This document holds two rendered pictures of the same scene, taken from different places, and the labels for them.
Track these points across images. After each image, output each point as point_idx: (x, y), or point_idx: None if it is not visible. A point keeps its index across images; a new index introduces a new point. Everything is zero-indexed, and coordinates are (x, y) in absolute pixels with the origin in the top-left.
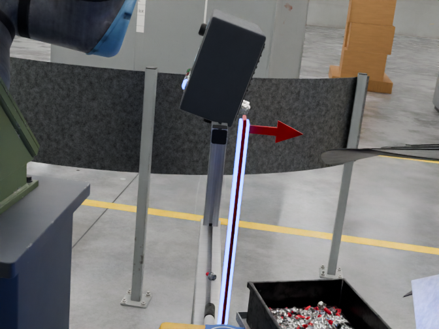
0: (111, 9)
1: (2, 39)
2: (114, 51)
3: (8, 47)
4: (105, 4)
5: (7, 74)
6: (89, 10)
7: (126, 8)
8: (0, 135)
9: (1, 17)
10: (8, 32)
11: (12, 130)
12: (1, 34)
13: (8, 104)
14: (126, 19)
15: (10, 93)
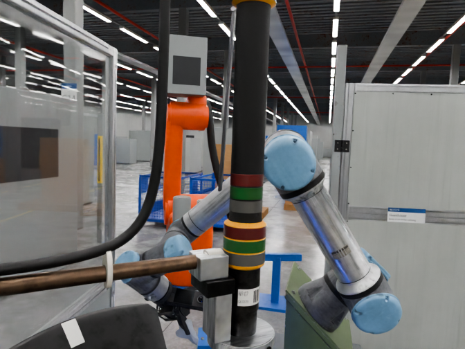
0: (352, 305)
1: (328, 300)
2: (360, 329)
3: (333, 305)
4: (347, 300)
5: (321, 316)
6: (344, 300)
7: (356, 307)
8: (311, 341)
9: (333, 291)
10: (336, 298)
11: (323, 343)
12: (329, 298)
13: (315, 329)
14: (358, 313)
15: (317, 325)
